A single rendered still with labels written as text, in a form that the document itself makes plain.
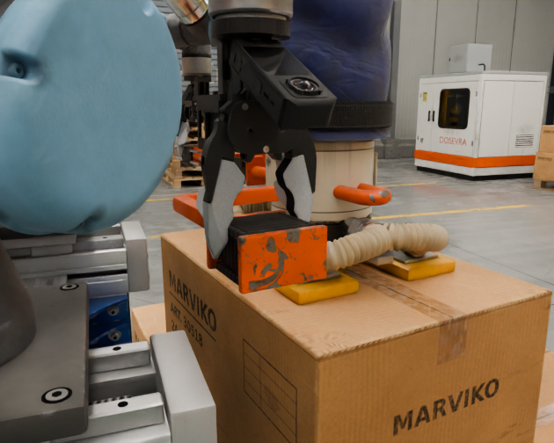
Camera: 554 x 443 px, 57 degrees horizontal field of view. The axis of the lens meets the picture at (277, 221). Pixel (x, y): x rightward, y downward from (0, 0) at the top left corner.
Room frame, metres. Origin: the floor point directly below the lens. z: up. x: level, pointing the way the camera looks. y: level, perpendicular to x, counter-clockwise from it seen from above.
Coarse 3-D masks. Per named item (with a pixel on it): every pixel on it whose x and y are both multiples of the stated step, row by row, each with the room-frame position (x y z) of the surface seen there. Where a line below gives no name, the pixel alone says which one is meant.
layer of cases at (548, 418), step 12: (132, 312) 1.56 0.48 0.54; (144, 312) 1.54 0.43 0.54; (156, 312) 1.54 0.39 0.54; (132, 324) 1.57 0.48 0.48; (144, 324) 1.44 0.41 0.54; (156, 324) 1.44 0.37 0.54; (144, 336) 1.37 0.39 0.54; (552, 360) 1.22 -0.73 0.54; (552, 372) 1.16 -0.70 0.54; (552, 384) 1.10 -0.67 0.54; (540, 396) 1.05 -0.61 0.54; (552, 396) 1.05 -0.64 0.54; (540, 408) 1.01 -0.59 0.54; (552, 408) 1.01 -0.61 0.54; (540, 420) 0.96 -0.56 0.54; (552, 420) 0.96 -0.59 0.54; (540, 432) 0.92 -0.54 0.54; (552, 432) 0.92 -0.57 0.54
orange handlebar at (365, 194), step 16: (256, 176) 1.00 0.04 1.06; (240, 192) 0.72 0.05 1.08; (256, 192) 0.73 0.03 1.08; (272, 192) 0.74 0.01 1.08; (336, 192) 0.75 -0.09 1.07; (352, 192) 0.72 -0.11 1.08; (368, 192) 0.70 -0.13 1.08; (384, 192) 0.71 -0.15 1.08; (176, 208) 0.66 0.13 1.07; (192, 208) 0.61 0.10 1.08
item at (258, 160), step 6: (258, 156) 1.02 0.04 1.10; (234, 162) 1.04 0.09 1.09; (240, 162) 1.02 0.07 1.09; (246, 162) 1.01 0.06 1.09; (252, 162) 1.01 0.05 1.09; (258, 162) 1.02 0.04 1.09; (264, 162) 1.03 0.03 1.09; (240, 168) 1.04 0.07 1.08; (246, 168) 1.01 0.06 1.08; (246, 174) 1.01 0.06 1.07; (246, 180) 1.01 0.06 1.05; (252, 180) 1.01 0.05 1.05; (258, 180) 1.02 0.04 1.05; (264, 180) 1.03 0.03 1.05
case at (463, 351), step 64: (192, 256) 0.85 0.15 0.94; (448, 256) 0.85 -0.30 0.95; (192, 320) 0.85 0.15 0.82; (256, 320) 0.62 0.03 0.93; (320, 320) 0.58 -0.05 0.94; (384, 320) 0.58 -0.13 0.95; (448, 320) 0.58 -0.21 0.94; (512, 320) 0.64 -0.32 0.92; (256, 384) 0.62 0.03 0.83; (320, 384) 0.49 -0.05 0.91; (384, 384) 0.53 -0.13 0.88; (448, 384) 0.59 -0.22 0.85; (512, 384) 0.65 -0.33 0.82
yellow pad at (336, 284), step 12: (336, 276) 0.68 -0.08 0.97; (348, 276) 0.69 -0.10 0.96; (276, 288) 0.68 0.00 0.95; (288, 288) 0.65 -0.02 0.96; (300, 288) 0.64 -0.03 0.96; (312, 288) 0.64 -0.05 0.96; (324, 288) 0.65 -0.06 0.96; (336, 288) 0.65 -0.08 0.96; (348, 288) 0.66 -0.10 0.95; (300, 300) 0.63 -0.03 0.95; (312, 300) 0.64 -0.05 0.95
